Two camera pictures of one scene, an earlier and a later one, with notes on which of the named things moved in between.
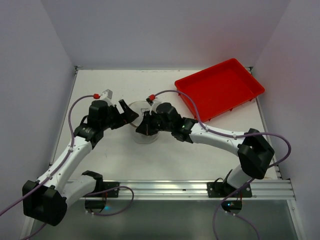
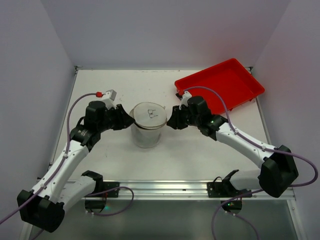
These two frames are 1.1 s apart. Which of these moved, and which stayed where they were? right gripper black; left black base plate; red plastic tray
Moved: right gripper black
Stayed: left black base plate; red plastic tray
